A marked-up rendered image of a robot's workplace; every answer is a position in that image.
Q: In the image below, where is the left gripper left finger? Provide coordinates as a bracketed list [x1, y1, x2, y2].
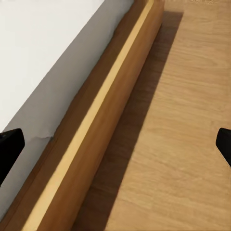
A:
[0, 128, 25, 186]

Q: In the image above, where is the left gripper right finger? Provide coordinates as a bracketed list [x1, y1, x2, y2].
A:
[216, 128, 231, 167]

